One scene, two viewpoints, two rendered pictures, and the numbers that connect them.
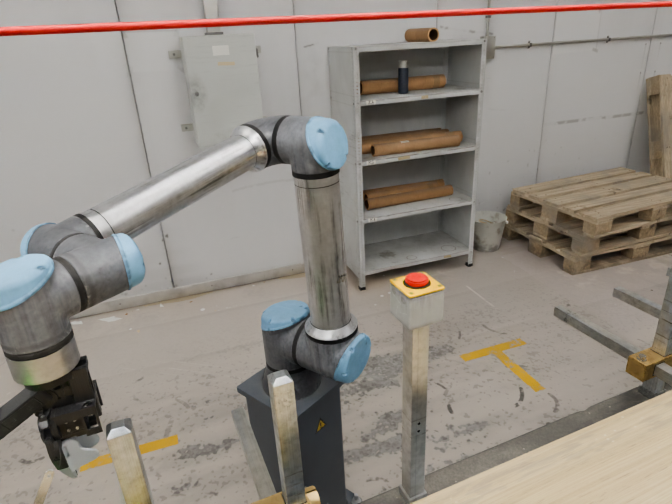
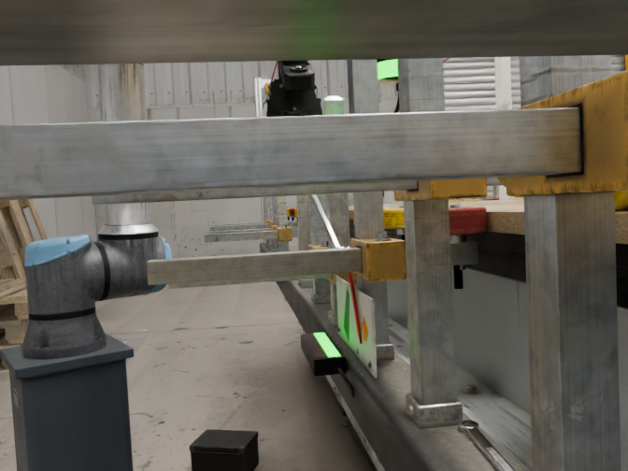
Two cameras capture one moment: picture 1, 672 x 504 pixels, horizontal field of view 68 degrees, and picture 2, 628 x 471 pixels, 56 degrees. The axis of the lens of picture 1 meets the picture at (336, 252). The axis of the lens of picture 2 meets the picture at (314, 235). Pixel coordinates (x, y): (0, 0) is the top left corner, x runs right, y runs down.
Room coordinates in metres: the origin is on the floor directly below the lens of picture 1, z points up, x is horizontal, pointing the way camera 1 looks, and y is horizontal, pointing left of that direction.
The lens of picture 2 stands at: (0.34, 1.39, 0.92)
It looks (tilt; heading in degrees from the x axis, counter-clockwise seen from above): 3 degrees down; 284
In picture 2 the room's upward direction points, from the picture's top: 3 degrees counter-clockwise
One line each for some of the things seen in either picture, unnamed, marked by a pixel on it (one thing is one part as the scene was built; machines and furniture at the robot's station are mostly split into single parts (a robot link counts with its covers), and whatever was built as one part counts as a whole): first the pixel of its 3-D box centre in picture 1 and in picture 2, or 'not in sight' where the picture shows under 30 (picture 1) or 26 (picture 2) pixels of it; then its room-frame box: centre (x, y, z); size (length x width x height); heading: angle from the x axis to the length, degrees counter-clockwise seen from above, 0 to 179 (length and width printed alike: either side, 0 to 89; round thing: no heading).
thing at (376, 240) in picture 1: (405, 164); not in sight; (3.35, -0.51, 0.78); 0.90 x 0.45 x 1.55; 109
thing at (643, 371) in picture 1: (654, 361); (283, 234); (1.03, -0.80, 0.81); 0.14 x 0.06 x 0.05; 112
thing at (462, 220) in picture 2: not in sight; (457, 246); (0.36, 0.56, 0.85); 0.08 x 0.08 x 0.11
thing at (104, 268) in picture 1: (97, 269); not in sight; (0.72, 0.38, 1.30); 0.12 x 0.12 x 0.09; 55
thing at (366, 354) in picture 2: not in sight; (352, 319); (0.51, 0.55, 0.75); 0.26 x 0.01 x 0.10; 112
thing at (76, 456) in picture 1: (79, 458); not in sight; (0.60, 0.43, 1.02); 0.06 x 0.03 x 0.09; 112
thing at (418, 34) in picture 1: (421, 35); not in sight; (3.39, -0.61, 1.59); 0.30 x 0.08 x 0.08; 19
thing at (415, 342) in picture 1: (415, 414); (304, 203); (0.76, -0.14, 0.93); 0.05 x 0.05 x 0.45; 22
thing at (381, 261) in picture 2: not in sight; (376, 256); (0.47, 0.59, 0.85); 0.14 x 0.06 x 0.05; 112
